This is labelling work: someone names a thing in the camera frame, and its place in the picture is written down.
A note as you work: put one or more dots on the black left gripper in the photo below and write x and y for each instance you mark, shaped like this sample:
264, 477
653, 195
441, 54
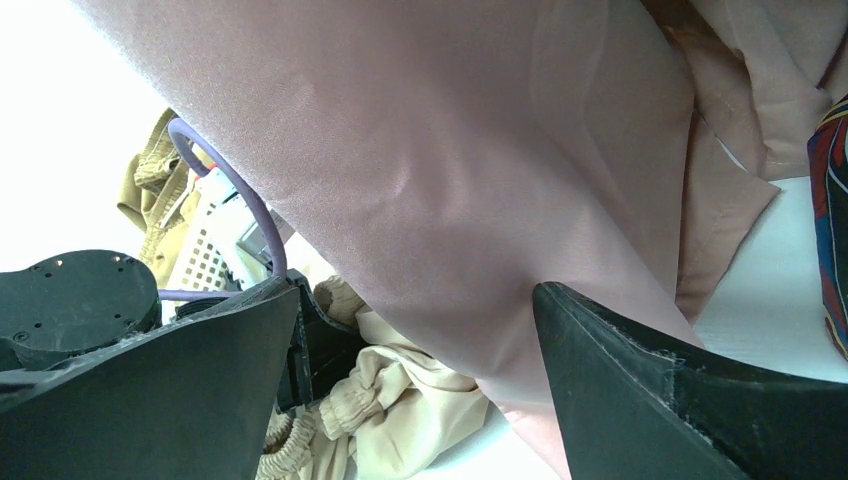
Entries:
322, 351

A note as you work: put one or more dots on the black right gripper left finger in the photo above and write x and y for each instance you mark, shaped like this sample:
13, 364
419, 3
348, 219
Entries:
191, 400

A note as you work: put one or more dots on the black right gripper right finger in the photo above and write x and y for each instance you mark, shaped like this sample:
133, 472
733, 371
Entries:
635, 403

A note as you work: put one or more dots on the beige shorts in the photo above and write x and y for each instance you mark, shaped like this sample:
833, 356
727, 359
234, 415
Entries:
395, 412

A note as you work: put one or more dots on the brown shorts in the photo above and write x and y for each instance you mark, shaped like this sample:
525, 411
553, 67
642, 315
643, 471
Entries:
152, 197

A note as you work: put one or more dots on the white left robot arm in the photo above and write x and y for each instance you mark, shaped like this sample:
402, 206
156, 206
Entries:
82, 301

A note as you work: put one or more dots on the pink shorts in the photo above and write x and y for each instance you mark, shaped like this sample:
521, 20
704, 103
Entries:
447, 156

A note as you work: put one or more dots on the colourful comic print shorts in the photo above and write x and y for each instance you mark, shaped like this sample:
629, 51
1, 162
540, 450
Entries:
827, 154

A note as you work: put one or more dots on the white plastic basket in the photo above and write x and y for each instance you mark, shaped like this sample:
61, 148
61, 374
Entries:
199, 267

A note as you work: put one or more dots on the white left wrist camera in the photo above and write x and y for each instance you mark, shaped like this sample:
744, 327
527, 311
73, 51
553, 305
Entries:
234, 231

